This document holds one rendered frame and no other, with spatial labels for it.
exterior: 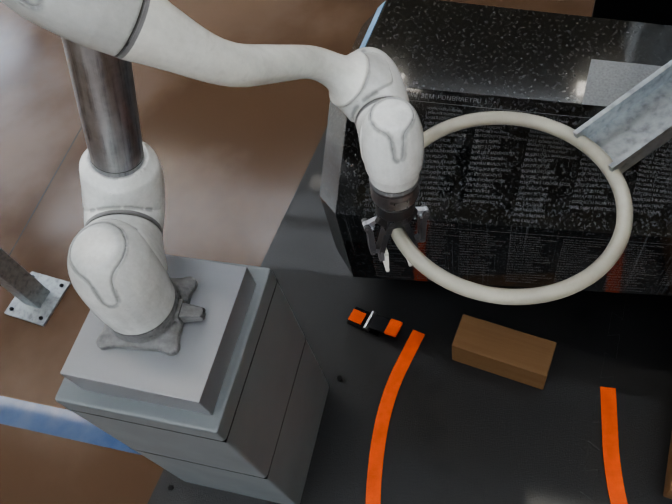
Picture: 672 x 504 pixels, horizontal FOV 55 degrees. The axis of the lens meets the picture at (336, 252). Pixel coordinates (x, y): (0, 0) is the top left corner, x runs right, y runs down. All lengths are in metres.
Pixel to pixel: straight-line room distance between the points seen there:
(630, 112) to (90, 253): 1.12
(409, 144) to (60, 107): 2.66
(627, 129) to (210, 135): 1.96
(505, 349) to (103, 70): 1.45
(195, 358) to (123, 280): 0.25
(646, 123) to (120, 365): 1.20
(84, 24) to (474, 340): 1.57
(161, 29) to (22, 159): 2.55
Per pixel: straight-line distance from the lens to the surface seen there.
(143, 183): 1.31
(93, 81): 1.14
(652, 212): 1.70
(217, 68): 0.92
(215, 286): 1.43
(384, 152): 1.05
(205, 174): 2.85
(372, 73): 1.15
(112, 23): 0.85
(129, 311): 1.28
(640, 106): 1.53
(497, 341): 2.10
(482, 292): 1.20
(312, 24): 3.38
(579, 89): 1.69
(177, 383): 1.36
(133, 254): 1.23
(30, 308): 2.82
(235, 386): 1.42
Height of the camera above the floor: 2.05
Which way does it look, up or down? 57 degrees down
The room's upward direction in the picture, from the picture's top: 18 degrees counter-clockwise
